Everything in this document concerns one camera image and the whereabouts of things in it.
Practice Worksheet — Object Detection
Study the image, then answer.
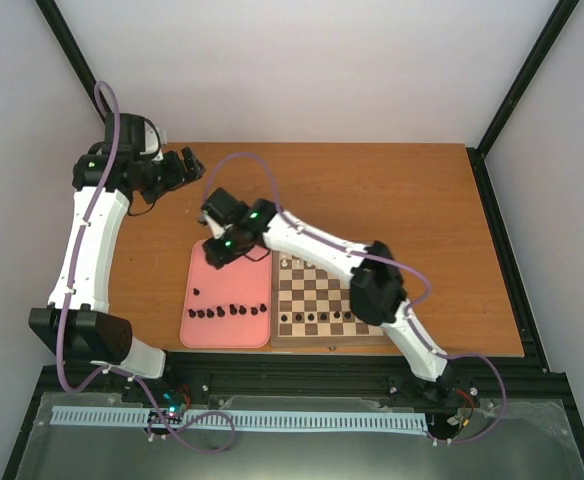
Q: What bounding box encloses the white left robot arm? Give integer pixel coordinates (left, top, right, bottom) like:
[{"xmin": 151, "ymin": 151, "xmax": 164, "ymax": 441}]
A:
[{"xmin": 28, "ymin": 148, "xmax": 205, "ymax": 403}]

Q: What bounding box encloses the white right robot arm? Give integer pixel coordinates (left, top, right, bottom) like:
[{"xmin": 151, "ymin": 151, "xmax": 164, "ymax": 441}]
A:
[{"xmin": 200, "ymin": 152, "xmax": 455, "ymax": 399}]

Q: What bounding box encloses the wooden chess board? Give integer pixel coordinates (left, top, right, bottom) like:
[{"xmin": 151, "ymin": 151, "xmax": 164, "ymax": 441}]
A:
[{"xmin": 270, "ymin": 253, "xmax": 390, "ymax": 348}]

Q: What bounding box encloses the pink plastic tray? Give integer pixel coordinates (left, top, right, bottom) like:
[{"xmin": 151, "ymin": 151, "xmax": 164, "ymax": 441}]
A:
[{"xmin": 180, "ymin": 241, "xmax": 272, "ymax": 350}]

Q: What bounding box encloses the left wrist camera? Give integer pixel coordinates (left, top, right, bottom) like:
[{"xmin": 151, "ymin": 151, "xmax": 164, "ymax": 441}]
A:
[{"xmin": 140, "ymin": 117, "xmax": 166, "ymax": 162}]

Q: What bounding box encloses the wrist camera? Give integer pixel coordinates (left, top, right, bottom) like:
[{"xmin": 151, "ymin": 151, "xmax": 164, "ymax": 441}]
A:
[
  {"xmin": 201, "ymin": 188, "xmax": 249, "ymax": 226},
  {"xmin": 140, "ymin": 117, "xmax": 166, "ymax": 162}
]

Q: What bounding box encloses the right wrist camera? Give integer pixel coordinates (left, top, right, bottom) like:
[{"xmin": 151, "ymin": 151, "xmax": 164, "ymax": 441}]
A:
[{"xmin": 201, "ymin": 188, "xmax": 249, "ymax": 226}]

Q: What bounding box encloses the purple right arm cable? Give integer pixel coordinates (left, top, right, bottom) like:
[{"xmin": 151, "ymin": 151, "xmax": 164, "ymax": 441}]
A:
[{"xmin": 204, "ymin": 152, "xmax": 507, "ymax": 446}]

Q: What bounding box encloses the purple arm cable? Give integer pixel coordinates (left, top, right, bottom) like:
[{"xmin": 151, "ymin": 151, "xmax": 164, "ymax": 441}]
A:
[
  {"xmin": 55, "ymin": 80, "xmax": 237, "ymax": 456},
  {"xmin": 204, "ymin": 152, "xmax": 507, "ymax": 446}
]

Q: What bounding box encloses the light blue cable duct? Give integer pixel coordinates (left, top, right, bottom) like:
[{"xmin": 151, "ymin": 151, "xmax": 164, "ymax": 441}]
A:
[{"xmin": 49, "ymin": 406, "xmax": 428, "ymax": 435}]

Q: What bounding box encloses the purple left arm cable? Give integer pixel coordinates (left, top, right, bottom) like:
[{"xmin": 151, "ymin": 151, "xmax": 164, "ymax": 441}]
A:
[{"xmin": 55, "ymin": 80, "xmax": 237, "ymax": 456}]

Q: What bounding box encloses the black aluminium frame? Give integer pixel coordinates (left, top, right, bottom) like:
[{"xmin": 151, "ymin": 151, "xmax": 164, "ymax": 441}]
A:
[{"xmin": 1, "ymin": 0, "xmax": 584, "ymax": 480}]

